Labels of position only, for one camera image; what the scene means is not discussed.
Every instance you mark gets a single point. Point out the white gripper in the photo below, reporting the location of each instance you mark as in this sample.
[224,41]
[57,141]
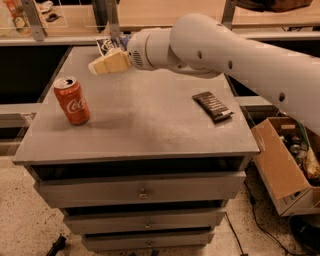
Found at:
[137,50]

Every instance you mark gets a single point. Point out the red Coca-Cola can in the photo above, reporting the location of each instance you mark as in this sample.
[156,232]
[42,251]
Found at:
[68,92]

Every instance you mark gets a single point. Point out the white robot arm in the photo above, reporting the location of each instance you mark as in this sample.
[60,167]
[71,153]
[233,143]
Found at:
[198,45]

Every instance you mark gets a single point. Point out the blue chip bag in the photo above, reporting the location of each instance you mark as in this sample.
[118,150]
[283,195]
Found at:
[105,45]

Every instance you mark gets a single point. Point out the small dark object on desk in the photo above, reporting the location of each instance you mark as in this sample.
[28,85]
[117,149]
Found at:
[52,17]

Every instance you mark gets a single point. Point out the dark snack bar wrapper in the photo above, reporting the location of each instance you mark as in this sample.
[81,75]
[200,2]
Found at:
[216,110]

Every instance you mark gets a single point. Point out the grey drawer cabinet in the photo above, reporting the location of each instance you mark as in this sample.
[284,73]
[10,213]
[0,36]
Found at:
[141,123]

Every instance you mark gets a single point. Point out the wooden desk with metal legs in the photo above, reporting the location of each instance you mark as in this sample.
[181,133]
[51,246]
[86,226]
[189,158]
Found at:
[76,23]

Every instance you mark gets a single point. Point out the orange packet on shelf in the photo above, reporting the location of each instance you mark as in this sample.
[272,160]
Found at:
[13,19]

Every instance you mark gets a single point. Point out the top grey drawer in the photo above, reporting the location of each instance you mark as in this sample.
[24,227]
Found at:
[88,192]

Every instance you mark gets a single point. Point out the grey drawer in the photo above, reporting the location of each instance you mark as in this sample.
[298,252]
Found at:
[144,221]
[148,240]
[88,192]

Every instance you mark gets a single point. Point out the middle grey drawer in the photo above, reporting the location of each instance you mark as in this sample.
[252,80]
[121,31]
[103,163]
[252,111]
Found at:
[144,221]

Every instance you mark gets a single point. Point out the brown cardboard box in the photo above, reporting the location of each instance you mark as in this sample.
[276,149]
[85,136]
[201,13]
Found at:
[288,187]

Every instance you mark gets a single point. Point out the bottom grey drawer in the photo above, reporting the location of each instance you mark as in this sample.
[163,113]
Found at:
[148,240]

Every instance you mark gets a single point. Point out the black object on floor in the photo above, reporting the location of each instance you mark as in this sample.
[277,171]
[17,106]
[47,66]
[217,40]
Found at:
[58,245]

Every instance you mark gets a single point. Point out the green handled brush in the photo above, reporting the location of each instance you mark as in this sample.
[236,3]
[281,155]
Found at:
[311,164]

